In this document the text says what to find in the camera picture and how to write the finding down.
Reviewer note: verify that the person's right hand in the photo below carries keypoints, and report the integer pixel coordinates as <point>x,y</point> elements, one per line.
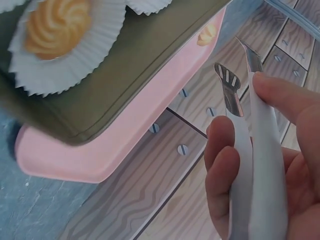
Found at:
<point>302,180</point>

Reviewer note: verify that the person's right thumb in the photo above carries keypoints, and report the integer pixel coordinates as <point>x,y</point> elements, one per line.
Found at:
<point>280,100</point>

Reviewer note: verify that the white paper tongs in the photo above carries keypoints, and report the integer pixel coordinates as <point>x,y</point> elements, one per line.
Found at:
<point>265,160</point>

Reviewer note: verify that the wood plank print mat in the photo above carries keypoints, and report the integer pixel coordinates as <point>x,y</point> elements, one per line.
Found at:
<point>155,195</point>

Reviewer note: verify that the pink plastic tray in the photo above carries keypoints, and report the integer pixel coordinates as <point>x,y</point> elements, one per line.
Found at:
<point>140,120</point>

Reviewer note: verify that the swirled butter cookie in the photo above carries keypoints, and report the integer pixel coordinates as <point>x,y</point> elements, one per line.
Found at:
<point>206,36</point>
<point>56,27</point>

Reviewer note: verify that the metal baking tin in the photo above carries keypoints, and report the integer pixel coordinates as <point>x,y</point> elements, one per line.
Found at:
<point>105,100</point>

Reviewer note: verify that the white pleated paper cup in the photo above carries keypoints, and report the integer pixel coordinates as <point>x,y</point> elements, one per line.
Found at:
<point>82,67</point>
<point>150,6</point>
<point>10,4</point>

